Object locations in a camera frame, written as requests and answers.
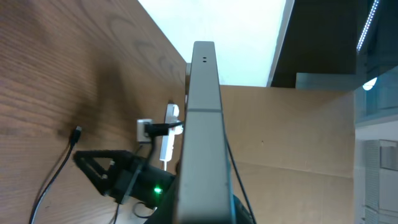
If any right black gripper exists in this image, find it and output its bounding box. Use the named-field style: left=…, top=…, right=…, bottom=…
left=73, top=150, right=175, bottom=208

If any black USB charging cable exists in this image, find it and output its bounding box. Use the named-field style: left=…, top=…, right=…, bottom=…
left=29, top=125, right=83, bottom=224

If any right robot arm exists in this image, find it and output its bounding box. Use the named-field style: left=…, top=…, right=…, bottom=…
left=73, top=149, right=252, bottom=223

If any white power strip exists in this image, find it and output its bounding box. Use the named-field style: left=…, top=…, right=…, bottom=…
left=159, top=103, right=184, bottom=162

